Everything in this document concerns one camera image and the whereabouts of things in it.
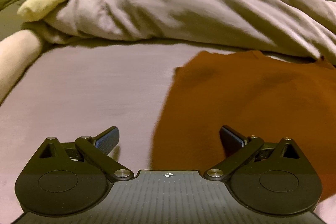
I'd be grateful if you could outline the rust brown knit cardigan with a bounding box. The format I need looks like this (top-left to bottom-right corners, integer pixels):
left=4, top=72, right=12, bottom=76
left=151, top=51, right=335, bottom=199

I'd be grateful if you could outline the lilac bed sheet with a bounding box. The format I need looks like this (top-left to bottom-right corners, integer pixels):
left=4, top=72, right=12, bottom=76
left=0, top=39, right=336, bottom=224

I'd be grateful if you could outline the pink bolster pillow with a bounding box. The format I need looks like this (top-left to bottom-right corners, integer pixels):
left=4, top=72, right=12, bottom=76
left=0, top=30, right=45, bottom=101

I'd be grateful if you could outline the lilac rumpled duvet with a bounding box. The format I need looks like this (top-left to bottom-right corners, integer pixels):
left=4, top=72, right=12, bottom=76
left=30, top=0, right=335, bottom=63

